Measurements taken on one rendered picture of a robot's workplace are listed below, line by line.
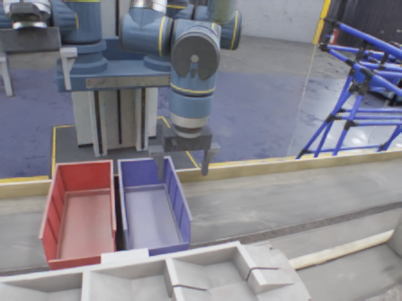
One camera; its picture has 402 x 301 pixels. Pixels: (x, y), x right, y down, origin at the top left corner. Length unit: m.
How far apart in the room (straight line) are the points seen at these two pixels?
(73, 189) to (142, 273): 0.51
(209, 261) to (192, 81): 0.42
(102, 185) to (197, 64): 0.62
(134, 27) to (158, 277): 0.62
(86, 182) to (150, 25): 0.59
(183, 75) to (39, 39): 0.36
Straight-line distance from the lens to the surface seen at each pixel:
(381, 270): 1.11
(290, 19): 12.59
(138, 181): 1.03
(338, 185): 1.39
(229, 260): 0.69
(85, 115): 1.96
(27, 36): 0.74
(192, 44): 0.58
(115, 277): 0.63
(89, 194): 1.05
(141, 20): 0.77
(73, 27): 1.33
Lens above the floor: 1.46
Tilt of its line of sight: 32 degrees down
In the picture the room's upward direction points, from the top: 9 degrees clockwise
